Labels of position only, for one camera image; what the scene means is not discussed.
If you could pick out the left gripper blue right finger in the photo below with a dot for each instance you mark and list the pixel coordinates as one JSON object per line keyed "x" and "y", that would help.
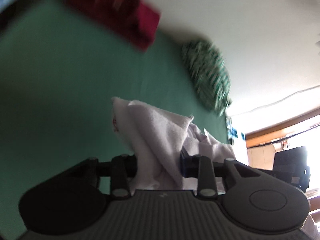
{"x": 199, "y": 167}

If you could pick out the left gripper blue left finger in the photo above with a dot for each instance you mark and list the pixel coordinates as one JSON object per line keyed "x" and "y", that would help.
{"x": 124, "y": 168}

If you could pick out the white t-shirt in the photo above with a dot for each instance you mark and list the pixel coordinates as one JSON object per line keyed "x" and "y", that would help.
{"x": 156, "y": 137}

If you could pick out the green white striped garment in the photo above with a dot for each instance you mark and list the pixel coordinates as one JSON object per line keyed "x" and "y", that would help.
{"x": 206, "y": 67}

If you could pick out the green table cloth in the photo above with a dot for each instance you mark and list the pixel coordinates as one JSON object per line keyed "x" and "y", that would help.
{"x": 59, "y": 72}

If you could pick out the folded dark red sweater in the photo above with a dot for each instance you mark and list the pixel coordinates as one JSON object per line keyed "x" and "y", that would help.
{"x": 134, "y": 20}

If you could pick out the wooden window frame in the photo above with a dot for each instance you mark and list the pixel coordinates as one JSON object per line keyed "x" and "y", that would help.
{"x": 279, "y": 130}

